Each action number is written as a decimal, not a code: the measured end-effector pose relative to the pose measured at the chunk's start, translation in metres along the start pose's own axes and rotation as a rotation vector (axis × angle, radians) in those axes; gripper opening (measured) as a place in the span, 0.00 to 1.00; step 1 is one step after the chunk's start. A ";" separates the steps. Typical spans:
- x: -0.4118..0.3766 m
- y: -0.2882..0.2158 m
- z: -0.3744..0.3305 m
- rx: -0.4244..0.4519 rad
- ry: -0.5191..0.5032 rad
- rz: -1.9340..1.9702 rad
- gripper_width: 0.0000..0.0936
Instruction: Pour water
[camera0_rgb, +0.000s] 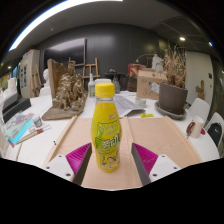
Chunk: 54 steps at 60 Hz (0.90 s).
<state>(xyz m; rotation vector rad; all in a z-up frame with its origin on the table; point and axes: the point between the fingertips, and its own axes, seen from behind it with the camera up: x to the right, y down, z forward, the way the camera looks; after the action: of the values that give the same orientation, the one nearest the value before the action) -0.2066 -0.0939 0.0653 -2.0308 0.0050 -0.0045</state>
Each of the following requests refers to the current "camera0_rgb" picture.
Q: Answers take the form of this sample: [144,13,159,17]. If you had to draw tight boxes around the red and white box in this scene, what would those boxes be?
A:
[127,63,147,78]

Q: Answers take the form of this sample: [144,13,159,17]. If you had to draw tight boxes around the dried plant in grey pot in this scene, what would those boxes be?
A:
[158,43,189,116]

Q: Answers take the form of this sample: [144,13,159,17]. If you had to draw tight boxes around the paint brush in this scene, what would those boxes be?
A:
[16,124,52,145]

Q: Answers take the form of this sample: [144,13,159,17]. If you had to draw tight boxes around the long white ceiling light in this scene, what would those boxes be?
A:
[8,0,124,53]

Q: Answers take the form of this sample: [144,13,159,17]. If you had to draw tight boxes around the white plaster statue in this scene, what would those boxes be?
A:
[151,53,164,73]

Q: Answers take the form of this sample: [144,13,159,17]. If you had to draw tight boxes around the small clear glass jar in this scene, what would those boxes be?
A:
[134,97,148,109]

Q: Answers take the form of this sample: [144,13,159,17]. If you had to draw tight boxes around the yellow drink bottle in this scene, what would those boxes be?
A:
[90,82,123,174]

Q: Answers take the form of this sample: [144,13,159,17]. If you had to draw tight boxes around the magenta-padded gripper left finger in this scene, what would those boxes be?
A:
[44,142,94,186]

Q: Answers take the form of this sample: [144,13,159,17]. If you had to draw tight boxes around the white cabinet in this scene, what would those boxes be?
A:
[19,49,41,99]

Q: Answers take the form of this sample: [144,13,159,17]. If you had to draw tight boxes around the cardboard box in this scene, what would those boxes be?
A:
[135,68,168,101]

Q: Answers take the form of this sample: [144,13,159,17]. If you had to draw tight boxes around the small paint jar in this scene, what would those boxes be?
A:
[32,115,44,129]

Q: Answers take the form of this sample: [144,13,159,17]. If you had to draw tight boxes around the white plaster bust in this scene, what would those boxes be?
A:
[39,68,52,98]

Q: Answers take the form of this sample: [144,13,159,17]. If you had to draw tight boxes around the grey plant saucer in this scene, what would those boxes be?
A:
[154,100,188,121]

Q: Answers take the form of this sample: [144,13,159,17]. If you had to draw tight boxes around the colourful picture book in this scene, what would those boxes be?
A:
[3,111,35,148]

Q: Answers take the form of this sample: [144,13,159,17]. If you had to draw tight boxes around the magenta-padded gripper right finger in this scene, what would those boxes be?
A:
[130,142,181,187]

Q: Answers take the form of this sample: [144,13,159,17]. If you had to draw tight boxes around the white mug with brown handle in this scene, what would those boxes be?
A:
[185,115,205,140]

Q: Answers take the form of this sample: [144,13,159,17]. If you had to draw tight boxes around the wooden wall figure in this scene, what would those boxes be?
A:
[195,79,205,100]

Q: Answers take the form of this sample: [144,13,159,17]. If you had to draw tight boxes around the clear spray bottle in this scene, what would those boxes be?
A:
[87,73,97,98]

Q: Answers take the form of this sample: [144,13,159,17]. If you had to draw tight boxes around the printed paper sheets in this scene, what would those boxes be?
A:
[113,94,146,118]

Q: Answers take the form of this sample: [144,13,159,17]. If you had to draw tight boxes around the black wall screen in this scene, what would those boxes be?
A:
[43,37,87,68]

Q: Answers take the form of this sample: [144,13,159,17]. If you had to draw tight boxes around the light wooden drawing board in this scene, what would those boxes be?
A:
[42,115,134,190]
[127,115,203,169]

